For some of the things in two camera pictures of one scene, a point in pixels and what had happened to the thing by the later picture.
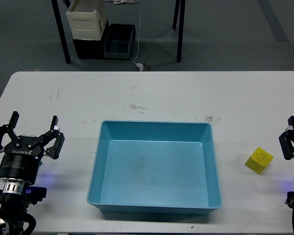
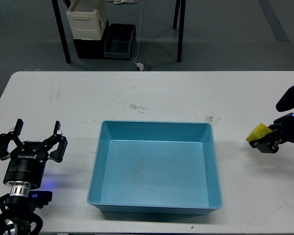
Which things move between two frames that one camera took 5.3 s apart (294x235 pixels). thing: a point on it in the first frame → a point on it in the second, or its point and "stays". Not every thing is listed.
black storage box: [91, 49] stays
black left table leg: [55, 6] stays
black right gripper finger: [291, 140] → [288, 128]
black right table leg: [181, 30] stays
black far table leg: [176, 13] stays
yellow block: [259, 159] → [260, 130]
